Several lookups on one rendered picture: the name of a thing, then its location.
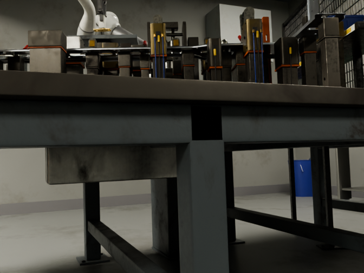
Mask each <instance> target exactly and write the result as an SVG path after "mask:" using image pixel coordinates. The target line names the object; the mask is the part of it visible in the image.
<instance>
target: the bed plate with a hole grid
mask: <svg viewBox="0 0 364 273"><path fill-rule="evenodd" d="M0 99H1V100H47V101H92V102H138V103H184V104H207V105H253V106H299V107H345V108H364V88H349V87H327V86H306V85H295V84H273V83H252V82H231V81H209V80H188V79H166V78H154V77H134V76H112V75H90V74H69V73H48V72H36V71H15V70H0Z"/></svg>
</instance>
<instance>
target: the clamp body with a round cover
mask: <svg viewBox="0 0 364 273"><path fill-rule="evenodd" d="M101 47H102V48H116V47H119V44H118V43H102V46H101ZM102 69H103V72H104V75H112V76H119V74H120V69H119V66H118V61H114V62H102Z"/></svg>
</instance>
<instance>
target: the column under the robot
mask: <svg viewBox="0 0 364 273"><path fill-rule="evenodd" d="M151 205H152V242H153V246H152V249H153V250H155V251H156V252H158V253H159V254H161V255H162V256H164V257H165V258H167V259H168V260H173V259H179V258H180V256H179V223H178V191H177V178H164V179H151Z"/></svg>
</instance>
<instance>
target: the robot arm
mask: <svg viewBox="0 0 364 273"><path fill-rule="evenodd" d="M78 1H79V2H80V4H81V5H82V7H83V9H84V15H83V18H82V20H81V22H80V24H79V27H78V30H77V35H129V34H132V33H130V32H129V31H127V30H125V29H124V28H122V27H121V25H120V24H119V20H118V18H117V16H116V14H114V13H113V12H110V11H106V5H107V1H106V0H97V11H98V12H99V13H97V15H96V12H95V8H94V5H93V3H92V1H91V0H78ZM105 28H110V30H111V31H103V32H95V31H94V30H93V29H105ZM143 41H144V40H142V39H140V38H139V37H138V42H139V45H141V44H143Z"/></svg>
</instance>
